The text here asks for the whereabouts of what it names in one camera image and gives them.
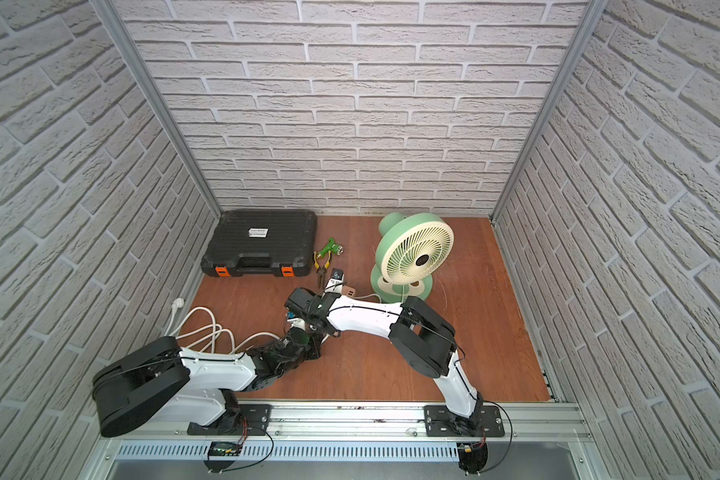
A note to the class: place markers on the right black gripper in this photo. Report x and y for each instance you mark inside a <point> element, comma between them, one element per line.
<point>318,297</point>

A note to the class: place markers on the green spray nozzle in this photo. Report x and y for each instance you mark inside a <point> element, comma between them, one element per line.
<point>332,247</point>

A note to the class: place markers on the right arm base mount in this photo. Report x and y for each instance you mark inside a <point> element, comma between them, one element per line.
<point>456,420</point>

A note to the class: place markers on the green desk fan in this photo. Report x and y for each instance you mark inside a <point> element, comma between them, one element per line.
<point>411,249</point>

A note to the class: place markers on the black plastic tool case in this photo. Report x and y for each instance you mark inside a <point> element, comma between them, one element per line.
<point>287,251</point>

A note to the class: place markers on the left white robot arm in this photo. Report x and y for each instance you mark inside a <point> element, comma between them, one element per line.
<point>167,382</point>

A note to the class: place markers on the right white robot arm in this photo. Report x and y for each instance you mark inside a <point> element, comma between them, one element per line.
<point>424,339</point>

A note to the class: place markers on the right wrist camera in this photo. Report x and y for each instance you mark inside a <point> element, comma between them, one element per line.
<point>336,281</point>

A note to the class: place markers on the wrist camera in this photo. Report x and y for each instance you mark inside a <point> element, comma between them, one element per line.
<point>295,324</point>
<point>336,281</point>

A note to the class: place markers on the white label sticker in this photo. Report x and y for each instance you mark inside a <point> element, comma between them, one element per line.
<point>258,232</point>

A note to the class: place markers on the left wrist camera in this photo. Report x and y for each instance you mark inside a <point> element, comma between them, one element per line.
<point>295,324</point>

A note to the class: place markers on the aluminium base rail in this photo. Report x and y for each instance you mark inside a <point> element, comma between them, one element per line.
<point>536,440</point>

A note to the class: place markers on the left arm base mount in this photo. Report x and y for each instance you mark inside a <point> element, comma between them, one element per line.
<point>231,420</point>

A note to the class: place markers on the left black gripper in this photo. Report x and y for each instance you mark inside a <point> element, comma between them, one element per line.
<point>303,338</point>

